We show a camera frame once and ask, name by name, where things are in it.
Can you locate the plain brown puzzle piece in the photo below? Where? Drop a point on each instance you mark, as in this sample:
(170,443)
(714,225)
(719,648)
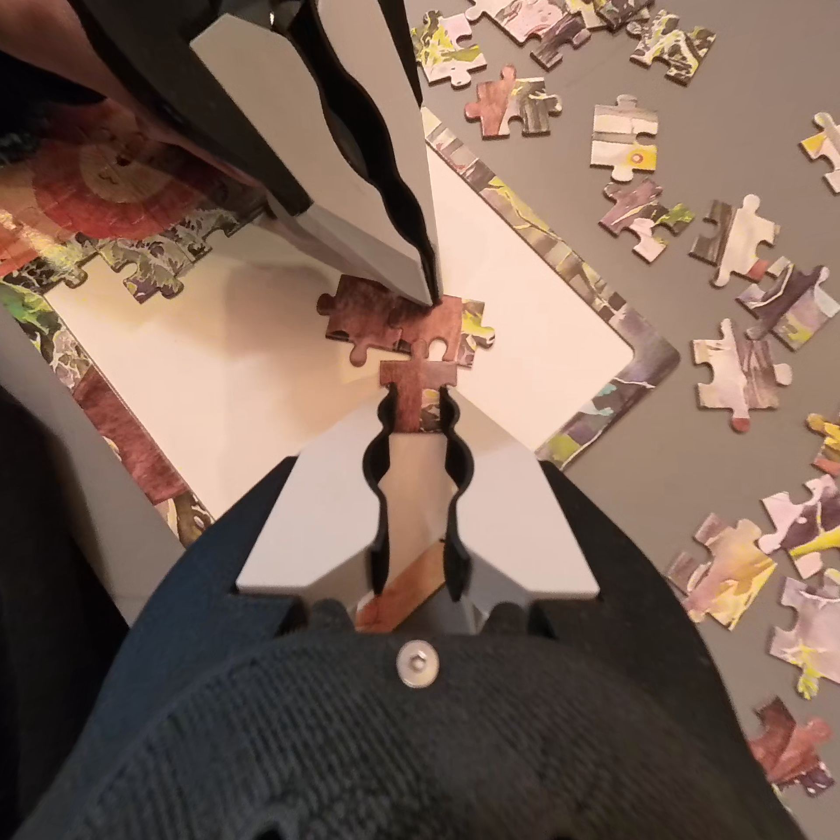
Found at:
(358,312)

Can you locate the person in black jacket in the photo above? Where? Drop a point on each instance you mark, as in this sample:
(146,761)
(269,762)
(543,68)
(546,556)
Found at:
(46,590)

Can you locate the scattered loose puzzle pieces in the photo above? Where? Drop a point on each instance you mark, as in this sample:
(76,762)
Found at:
(623,141)

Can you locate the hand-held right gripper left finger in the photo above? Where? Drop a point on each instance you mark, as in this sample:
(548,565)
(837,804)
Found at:
(308,525)

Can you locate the person's left forearm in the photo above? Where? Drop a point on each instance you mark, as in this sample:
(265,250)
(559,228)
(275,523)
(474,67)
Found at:
(33,98)

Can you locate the printed frame puzzle tray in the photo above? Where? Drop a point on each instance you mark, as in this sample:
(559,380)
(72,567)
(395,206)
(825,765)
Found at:
(525,341)

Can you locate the brown and yellow puzzle piece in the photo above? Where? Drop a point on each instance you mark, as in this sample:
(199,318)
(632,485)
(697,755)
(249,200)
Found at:
(413,387)

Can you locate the brown and green puzzle piece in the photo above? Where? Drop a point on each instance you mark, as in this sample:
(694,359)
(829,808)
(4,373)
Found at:
(446,321)

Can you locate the person's left hand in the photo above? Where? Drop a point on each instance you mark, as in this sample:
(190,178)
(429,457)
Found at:
(72,46)

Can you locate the assembled lion puzzle section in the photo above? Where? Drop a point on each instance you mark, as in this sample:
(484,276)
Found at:
(98,190)

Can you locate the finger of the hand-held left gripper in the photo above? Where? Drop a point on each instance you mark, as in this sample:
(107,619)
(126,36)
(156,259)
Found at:
(400,131)
(282,118)

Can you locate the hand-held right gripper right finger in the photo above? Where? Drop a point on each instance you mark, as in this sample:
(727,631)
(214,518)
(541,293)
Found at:
(525,525)

